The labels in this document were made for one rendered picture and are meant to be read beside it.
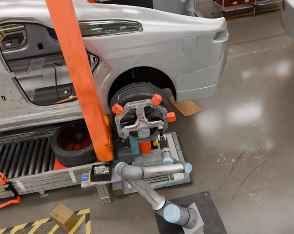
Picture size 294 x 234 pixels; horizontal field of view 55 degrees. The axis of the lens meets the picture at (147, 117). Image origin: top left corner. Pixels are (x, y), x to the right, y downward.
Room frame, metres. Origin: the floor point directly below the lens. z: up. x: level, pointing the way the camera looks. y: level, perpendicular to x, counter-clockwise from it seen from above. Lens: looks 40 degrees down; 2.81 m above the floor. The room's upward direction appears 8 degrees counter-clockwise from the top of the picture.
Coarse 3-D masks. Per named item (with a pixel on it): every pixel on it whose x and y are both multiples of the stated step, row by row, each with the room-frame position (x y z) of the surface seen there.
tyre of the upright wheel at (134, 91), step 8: (128, 88) 2.44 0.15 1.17; (136, 88) 2.41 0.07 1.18; (144, 88) 2.41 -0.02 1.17; (152, 88) 2.44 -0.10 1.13; (120, 96) 2.39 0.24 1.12; (128, 96) 2.31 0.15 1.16; (136, 96) 2.30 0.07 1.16; (144, 96) 2.30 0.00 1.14; (152, 96) 2.31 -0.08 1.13; (112, 104) 2.39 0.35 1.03; (120, 104) 2.29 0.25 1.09; (160, 104) 2.31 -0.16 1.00; (168, 104) 2.37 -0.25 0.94; (112, 112) 2.29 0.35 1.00; (168, 112) 2.31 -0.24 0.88; (112, 120) 2.29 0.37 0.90; (136, 136) 2.30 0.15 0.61
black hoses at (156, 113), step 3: (153, 111) 2.17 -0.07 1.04; (156, 111) 2.16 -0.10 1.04; (150, 114) 2.17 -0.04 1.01; (153, 114) 2.13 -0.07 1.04; (156, 114) 2.12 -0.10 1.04; (159, 114) 2.13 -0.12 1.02; (147, 117) 2.16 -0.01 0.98; (150, 117) 2.13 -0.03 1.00; (153, 117) 2.10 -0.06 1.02; (162, 117) 2.12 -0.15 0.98; (162, 120) 2.09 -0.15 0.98
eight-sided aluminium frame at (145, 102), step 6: (132, 102) 2.26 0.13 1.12; (138, 102) 2.26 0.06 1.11; (144, 102) 2.23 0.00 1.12; (150, 102) 2.23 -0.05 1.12; (126, 108) 2.21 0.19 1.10; (132, 108) 2.21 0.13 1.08; (156, 108) 2.22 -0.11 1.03; (162, 108) 2.27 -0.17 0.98; (162, 114) 2.27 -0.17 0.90; (120, 126) 2.21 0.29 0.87; (120, 132) 2.21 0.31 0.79; (156, 132) 2.27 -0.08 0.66; (138, 138) 2.26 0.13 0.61; (144, 138) 2.23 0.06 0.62; (150, 138) 2.22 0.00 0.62; (156, 138) 2.22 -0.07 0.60
